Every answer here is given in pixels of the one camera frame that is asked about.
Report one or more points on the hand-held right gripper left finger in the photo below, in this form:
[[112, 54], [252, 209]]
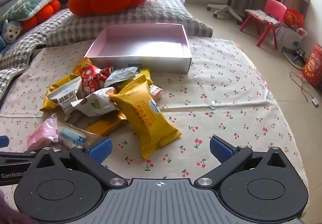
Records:
[[100, 149]]

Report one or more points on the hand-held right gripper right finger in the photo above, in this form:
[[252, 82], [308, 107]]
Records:
[[221, 148]]

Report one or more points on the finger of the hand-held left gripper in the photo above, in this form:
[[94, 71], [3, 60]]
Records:
[[17, 156], [3, 142]]

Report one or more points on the white nut snack packet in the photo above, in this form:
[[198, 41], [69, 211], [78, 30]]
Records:
[[66, 98]]

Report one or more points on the red white candy packet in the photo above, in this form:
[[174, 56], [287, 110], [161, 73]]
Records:
[[91, 79], [107, 71]]

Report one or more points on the silver grey biscuit packet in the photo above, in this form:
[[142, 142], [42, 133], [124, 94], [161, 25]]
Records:
[[120, 75]]

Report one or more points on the pink white cardboard box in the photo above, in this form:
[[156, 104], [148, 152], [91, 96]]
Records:
[[140, 63]]

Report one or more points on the flat gold snack packet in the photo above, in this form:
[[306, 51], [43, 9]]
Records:
[[105, 124]]

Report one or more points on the clear cracker packet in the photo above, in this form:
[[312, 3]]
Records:
[[73, 136]]

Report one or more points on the maroon clothing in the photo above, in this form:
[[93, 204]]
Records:
[[10, 211]]

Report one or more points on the large yellow snack packet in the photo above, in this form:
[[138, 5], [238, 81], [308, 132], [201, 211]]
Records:
[[143, 118]]

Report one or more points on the small pink orange packet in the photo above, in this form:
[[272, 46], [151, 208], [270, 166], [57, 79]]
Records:
[[155, 92]]

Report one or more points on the orange snack packet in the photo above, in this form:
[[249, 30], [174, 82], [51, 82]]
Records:
[[83, 64]]

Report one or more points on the grey checked blanket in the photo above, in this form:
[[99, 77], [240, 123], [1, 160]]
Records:
[[25, 45]]

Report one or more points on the blue monkey plush toy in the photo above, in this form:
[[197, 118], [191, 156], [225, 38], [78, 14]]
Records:
[[10, 34]]

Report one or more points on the black floor device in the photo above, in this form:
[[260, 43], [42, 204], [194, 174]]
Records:
[[299, 54]]

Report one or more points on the red yellow printed bag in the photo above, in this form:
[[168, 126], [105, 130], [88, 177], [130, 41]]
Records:
[[314, 68]]

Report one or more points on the white shopping bag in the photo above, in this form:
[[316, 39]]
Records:
[[286, 36]]

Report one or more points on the small orange pumpkin cushion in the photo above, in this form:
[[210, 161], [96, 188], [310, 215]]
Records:
[[45, 12]]

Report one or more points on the patterned paper sheet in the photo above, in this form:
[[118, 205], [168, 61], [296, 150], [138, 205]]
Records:
[[261, 16]]

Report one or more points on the green leaf pattern cushion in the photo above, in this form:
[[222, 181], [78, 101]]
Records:
[[30, 5]]

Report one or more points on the red gift bag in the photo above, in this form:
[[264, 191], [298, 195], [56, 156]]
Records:
[[293, 19]]

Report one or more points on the grey checked pillow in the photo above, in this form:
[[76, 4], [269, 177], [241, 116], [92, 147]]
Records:
[[161, 12]]

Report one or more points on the pink plastic child chair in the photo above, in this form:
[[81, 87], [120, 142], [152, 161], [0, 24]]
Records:
[[274, 9]]

